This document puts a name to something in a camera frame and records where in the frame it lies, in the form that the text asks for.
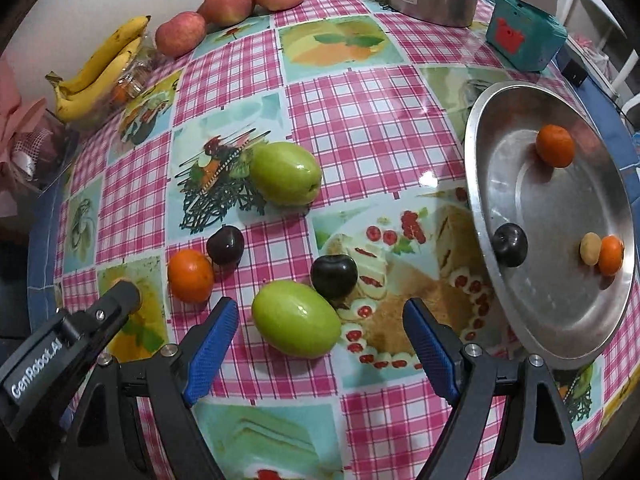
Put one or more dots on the small tan longan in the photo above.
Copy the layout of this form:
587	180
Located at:
590	249

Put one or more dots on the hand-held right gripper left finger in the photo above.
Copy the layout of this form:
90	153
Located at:
210	355

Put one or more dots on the small orange tangerine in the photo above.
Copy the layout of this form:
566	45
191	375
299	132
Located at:
555	146
190	276
612	256

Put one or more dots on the black power adapter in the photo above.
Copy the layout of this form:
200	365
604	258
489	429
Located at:
576	71

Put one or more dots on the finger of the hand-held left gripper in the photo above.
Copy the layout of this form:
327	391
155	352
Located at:
119	302

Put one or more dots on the dark purple plum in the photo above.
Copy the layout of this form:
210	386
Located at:
225	245
510	245
334	277

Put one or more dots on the round steel plate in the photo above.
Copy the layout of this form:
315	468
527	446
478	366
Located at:
550	285

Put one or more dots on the pink flower bouquet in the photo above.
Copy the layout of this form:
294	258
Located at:
20	125

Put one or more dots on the glass jar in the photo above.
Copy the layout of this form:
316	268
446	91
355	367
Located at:
132	82

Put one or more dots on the yellow banana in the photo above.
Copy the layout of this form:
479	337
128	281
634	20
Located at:
87	100
112	45

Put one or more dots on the white chair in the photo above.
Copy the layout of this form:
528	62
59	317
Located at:
622	72

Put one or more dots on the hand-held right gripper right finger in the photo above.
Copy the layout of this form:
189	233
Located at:
432	355

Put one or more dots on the green jujube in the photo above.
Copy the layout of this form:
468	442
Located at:
295	319
285	172

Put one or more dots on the teal battery pack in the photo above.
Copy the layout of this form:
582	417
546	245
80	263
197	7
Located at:
530	35

